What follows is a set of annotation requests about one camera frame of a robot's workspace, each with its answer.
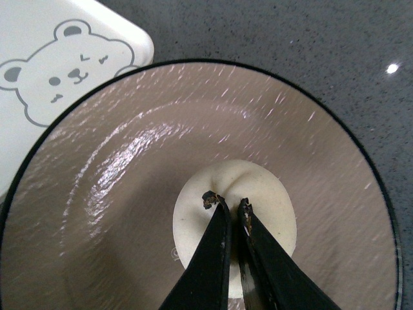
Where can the brown plate with black rim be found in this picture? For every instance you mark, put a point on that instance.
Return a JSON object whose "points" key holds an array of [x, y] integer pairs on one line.
{"points": [[87, 222]]}

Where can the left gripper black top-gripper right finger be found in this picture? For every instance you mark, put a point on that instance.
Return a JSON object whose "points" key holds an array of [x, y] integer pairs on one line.
{"points": [[270, 279]]}

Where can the cream bear-print tray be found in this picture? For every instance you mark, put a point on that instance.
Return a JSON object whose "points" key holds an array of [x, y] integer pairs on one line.
{"points": [[53, 53]]}

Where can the white steamed bun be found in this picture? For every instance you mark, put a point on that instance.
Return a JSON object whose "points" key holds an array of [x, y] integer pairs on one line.
{"points": [[233, 180]]}

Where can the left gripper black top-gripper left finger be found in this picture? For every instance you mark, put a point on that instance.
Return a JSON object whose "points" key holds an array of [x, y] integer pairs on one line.
{"points": [[205, 282]]}

